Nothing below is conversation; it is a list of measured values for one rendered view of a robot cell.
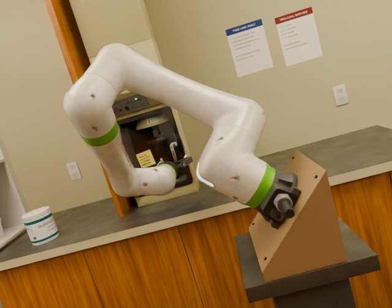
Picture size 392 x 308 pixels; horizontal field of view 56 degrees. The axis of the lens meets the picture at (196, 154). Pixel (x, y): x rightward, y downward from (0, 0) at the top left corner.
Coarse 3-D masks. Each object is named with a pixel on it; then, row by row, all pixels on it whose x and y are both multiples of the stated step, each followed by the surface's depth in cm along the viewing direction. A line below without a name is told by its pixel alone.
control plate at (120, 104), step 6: (132, 96) 169; (138, 96) 169; (114, 102) 170; (120, 102) 171; (126, 102) 171; (132, 102) 172; (138, 102) 173; (144, 102) 173; (114, 108) 173; (120, 108) 174; (132, 108) 175; (138, 108) 176
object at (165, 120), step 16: (144, 112) 178; (160, 112) 178; (128, 128) 180; (144, 128) 180; (160, 128) 179; (176, 128) 178; (128, 144) 182; (144, 144) 181; (160, 144) 181; (176, 144) 180; (160, 160) 182
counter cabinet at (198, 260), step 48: (336, 192) 153; (384, 192) 152; (144, 240) 163; (192, 240) 161; (384, 240) 155; (0, 288) 173; (48, 288) 171; (96, 288) 170; (144, 288) 167; (192, 288) 166; (240, 288) 164; (384, 288) 159
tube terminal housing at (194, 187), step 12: (132, 48) 174; (144, 48) 174; (156, 48) 179; (156, 60) 174; (144, 108) 179; (156, 108) 179; (180, 132) 180; (192, 168) 187; (180, 192) 186; (192, 192) 185; (144, 204) 188
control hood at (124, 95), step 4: (124, 92) 167; (128, 92) 167; (132, 92) 167; (120, 96) 168; (124, 96) 168; (128, 96) 169; (116, 100) 170; (148, 100) 173; (152, 100) 173; (152, 104) 175; (140, 108) 176; (128, 112) 178; (116, 116) 178
